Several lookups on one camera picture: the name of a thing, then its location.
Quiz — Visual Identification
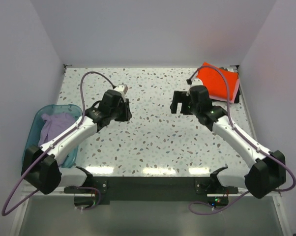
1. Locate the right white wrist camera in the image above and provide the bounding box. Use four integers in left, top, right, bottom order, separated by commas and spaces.
190, 78, 203, 87

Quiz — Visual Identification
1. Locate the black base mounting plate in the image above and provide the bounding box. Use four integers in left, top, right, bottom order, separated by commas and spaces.
64, 177, 238, 206

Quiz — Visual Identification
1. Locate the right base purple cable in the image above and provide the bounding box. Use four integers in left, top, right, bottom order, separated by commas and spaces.
188, 191, 249, 216

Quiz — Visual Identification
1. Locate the orange t shirt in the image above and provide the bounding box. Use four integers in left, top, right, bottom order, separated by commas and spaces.
197, 66, 239, 103

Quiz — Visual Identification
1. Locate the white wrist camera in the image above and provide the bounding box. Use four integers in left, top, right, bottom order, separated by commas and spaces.
190, 78, 203, 87
114, 84, 128, 95

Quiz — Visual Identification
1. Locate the pink folded t shirt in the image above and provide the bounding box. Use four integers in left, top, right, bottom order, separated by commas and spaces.
209, 79, 240, 103

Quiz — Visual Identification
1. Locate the teal plastic basket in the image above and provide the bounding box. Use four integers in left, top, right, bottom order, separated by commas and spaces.
22, 104, 84, 169

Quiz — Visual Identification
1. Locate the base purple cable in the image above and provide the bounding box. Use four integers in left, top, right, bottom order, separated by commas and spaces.
74, 186, 103, 211
188, 191, 249, 216

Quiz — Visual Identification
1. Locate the black folded t shirt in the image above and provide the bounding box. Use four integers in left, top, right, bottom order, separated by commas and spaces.
211, 65, 242, 104

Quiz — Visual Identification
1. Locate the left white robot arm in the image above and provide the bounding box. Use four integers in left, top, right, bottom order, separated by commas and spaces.
22, 85, 132, 194

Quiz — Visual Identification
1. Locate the lavender t shirt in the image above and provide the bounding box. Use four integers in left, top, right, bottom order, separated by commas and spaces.
38, 113, 76, 146

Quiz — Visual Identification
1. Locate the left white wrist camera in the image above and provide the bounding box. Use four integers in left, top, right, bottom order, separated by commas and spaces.
114, 84, 128, 95

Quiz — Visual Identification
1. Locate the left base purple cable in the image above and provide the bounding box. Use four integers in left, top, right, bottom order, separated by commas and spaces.
74, 186, 103, 211

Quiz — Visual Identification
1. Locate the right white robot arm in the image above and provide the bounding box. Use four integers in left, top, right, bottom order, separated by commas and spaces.
170, 85, 286, 199

